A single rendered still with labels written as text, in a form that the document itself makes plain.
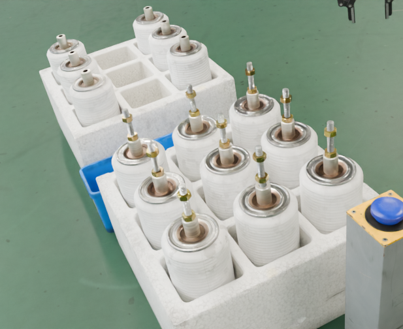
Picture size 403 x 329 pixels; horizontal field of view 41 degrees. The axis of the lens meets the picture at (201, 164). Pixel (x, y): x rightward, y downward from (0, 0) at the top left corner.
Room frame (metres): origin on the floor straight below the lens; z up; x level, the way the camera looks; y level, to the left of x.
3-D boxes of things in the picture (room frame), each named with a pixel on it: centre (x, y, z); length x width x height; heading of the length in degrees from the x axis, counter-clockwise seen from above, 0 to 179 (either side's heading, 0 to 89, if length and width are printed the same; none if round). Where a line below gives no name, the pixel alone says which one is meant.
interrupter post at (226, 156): (0.70, -0.04, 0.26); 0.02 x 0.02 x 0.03
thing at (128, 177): (0.77, 0.11, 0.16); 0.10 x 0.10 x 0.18
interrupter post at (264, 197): (0.59, -0.08, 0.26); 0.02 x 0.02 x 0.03
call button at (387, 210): (0.45, -0.21, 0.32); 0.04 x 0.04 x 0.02
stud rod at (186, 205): (0.55, 0.03, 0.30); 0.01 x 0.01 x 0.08
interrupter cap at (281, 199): (0.59, -0.08, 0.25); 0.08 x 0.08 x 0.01
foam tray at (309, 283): (0.70, -0.04, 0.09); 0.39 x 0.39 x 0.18; 19
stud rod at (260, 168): (0.59, -0.08, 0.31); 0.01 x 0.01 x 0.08
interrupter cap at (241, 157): (0.70, -0.04, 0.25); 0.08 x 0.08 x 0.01
